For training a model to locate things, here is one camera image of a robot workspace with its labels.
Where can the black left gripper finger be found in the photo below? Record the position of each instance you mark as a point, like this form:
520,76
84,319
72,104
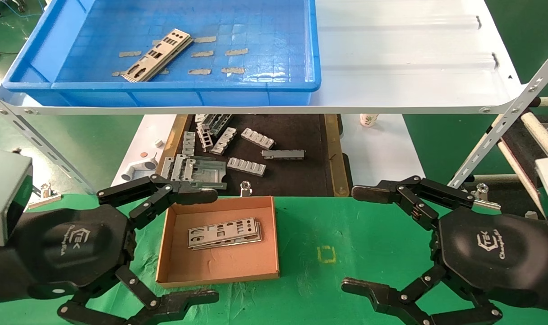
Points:
165,192
174,304

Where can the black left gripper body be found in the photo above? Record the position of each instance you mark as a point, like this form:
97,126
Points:
71,243

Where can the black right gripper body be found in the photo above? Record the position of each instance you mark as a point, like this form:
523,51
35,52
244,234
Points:
499,253

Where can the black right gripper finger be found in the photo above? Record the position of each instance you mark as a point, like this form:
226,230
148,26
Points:
391,300
404,192

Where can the silver metal IO shield plate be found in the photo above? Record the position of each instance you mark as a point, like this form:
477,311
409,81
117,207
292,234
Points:
259,238
219,233
161,53

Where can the brown cardboard box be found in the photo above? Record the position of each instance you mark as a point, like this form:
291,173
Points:
219,266

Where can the blue plastic tray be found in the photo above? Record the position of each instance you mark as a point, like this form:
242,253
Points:
264,45

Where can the white pipe fitting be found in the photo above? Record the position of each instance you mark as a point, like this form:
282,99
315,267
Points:
140,168

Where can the large grey flat plate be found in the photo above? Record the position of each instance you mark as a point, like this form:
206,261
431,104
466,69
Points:
210,170

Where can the grey slotted metal part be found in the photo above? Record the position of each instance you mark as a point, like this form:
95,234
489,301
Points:
189,143

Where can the silver binder clip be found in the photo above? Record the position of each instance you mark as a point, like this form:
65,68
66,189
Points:
483,196
246,187
46,194

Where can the grey ladder shaped part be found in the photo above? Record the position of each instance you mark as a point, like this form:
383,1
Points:
205,136

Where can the grey ribbed metal part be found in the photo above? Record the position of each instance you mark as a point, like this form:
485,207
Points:
258,138
223,141
246,166

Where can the white paper cup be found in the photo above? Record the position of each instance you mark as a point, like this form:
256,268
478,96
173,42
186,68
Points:
368,119

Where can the small grey metal part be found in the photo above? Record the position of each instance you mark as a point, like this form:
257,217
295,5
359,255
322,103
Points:
200,118

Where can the long white rod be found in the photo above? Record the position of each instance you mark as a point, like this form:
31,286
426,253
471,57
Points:
517,171

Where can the green table cloth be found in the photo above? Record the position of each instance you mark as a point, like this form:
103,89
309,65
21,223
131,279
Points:
319,216

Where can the grey perforated angle bar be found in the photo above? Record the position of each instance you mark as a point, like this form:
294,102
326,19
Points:
39,142
504,122

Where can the dark grey metal bar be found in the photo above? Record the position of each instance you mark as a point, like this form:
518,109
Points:
283,154

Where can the white metal shelf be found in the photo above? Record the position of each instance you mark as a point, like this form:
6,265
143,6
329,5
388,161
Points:
400,67

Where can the grey metal bracket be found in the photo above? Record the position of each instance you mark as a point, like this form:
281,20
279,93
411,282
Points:
166,166
182,166

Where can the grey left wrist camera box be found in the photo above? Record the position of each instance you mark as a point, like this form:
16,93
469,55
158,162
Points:
5,194

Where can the grey metal bracket part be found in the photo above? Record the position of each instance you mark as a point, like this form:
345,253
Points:
218,123

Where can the black mat wooden frame tray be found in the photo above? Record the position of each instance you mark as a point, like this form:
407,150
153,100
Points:
296,180

